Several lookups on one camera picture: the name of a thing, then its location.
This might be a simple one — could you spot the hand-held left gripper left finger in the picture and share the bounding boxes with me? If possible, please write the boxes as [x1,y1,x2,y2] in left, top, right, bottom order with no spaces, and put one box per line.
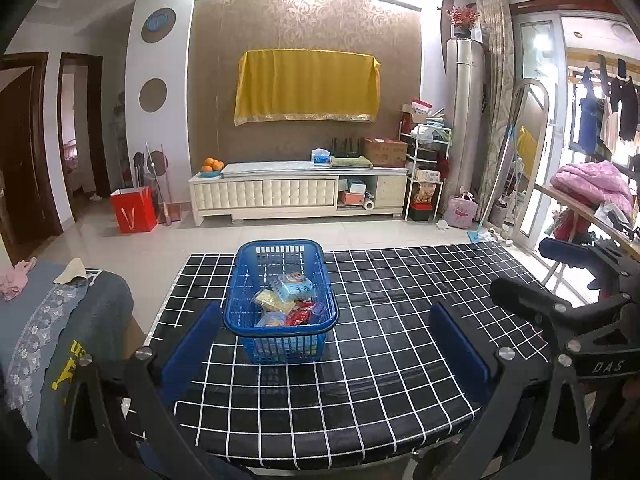
[62,301,223,480]

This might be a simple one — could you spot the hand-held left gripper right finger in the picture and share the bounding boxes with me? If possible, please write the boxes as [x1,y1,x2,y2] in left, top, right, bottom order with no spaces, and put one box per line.
[415,302,593,480]

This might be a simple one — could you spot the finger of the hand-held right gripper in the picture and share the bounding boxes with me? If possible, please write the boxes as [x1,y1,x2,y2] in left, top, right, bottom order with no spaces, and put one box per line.
[538,237,640,291]
[489,277,628,356]

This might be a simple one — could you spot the blue plastic basket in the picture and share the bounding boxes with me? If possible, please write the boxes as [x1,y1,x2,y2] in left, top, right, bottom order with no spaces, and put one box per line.
[223,239,340,365]

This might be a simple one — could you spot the orange yellow snack packet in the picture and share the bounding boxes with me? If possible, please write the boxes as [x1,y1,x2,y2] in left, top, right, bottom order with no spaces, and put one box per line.
[255,288,296,315]

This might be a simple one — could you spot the light blue cookie packet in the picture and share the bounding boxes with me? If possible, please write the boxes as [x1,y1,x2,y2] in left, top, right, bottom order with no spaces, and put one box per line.
[272,271,316,303]

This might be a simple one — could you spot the red dark clothes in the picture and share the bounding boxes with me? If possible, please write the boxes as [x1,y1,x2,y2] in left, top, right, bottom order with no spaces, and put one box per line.
[552,207,596,243]

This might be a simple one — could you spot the wooden clothes rack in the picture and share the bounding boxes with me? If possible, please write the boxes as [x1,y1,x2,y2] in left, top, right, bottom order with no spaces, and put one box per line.
[532,182,640,301]

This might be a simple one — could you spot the black white checkered tablecloth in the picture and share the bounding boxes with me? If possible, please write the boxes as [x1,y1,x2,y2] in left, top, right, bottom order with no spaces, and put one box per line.
[142,241,551,471]

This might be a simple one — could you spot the pink quilt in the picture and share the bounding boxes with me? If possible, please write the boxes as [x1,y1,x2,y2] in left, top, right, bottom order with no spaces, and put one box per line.
[550,161,633,206]

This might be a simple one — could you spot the grey cloth yellow print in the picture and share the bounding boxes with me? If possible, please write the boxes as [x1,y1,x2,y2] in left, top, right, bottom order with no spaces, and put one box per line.
[35,270,135,480]

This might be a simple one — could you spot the pink tote bag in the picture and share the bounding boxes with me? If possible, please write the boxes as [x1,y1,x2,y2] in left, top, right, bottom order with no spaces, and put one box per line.
[446,191,481,229]

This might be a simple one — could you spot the arched standing mirror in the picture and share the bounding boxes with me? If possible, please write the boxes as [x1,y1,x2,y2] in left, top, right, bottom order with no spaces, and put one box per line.
[505,79,551,251]

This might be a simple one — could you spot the broom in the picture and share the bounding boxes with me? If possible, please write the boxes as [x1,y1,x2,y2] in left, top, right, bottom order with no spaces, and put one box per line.
[144,142,183,226]

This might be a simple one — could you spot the beige hanging garment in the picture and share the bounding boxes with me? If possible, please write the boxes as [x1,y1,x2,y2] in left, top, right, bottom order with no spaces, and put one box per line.
[599,97,621,153]

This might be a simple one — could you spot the blue hanging dress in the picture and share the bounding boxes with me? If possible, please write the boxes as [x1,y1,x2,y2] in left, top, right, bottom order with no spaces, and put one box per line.
[577,67,603,156]

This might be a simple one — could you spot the beige cloth piece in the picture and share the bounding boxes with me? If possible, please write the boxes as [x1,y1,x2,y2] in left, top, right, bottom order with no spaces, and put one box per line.
[52,258,88,286]

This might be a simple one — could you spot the colourful printed bag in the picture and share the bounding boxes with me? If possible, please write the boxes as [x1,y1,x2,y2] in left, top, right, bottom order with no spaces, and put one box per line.
[411,181,443,206]

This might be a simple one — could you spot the red paper bag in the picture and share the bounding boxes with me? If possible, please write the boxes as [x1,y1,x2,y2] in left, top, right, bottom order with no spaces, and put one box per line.
[110,186,160,233]

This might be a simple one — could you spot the black hanging garment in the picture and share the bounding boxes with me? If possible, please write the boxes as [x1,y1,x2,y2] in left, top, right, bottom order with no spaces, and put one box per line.
[617,60,640,142]

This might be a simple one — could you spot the silver standing air conditioner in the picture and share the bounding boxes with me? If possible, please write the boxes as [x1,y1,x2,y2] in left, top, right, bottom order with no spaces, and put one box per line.
[442,36,488,211]

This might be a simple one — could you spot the blue grey lace cloth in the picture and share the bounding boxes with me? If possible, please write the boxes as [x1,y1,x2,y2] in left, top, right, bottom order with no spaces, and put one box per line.
[0,260,96,441]

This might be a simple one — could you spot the beige patterned curtain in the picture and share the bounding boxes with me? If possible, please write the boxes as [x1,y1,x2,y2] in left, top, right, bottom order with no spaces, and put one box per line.
[475,0,516,211]

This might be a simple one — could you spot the white television cabinet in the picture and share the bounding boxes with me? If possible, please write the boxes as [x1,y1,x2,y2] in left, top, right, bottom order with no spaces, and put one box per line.
[188,160,408,227]

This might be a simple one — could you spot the white metal shelf rack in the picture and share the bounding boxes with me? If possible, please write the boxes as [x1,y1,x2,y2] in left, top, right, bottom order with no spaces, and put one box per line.
[404,122,453,222]

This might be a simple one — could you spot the pink cloth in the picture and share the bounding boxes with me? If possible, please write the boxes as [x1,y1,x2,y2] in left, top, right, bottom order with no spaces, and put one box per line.
[0,257,38,301]

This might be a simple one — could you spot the white mat on cabinet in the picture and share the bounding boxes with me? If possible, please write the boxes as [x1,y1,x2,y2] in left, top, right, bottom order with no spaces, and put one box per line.
[221,160,313,177]

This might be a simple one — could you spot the brown cardboard box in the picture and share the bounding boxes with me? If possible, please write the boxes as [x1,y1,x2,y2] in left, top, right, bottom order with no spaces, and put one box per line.
[361,137,408,168]

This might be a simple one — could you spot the black router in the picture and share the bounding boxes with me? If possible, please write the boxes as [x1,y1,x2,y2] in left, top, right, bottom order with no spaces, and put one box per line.
[332,136,362,158]

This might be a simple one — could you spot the dark wooden door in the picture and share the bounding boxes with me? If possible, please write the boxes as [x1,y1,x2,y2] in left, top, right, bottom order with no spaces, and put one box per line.
[0,52,63,261]

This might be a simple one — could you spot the vase with red flowers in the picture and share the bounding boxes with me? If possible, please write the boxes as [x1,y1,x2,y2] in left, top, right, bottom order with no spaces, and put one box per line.
[445,4,482,38]

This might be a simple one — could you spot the yellow cloth cover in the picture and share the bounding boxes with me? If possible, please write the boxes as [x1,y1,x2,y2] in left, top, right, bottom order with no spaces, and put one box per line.
[234,49,382,126]

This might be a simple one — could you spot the blue handled mop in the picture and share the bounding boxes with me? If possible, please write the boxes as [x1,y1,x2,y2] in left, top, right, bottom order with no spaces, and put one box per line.
[466,125,516,243]

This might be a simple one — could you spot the dark wooden door frame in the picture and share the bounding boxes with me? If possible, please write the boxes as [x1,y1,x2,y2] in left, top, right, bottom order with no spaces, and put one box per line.
[57,52,112,221]

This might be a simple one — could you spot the plain round wall plate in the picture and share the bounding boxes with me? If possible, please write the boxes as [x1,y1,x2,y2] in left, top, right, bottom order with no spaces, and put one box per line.
[138,78,168,112]

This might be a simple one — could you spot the round wall plate blue centre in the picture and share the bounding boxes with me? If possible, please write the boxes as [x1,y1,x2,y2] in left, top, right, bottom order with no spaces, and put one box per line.
[141,7,177,43]

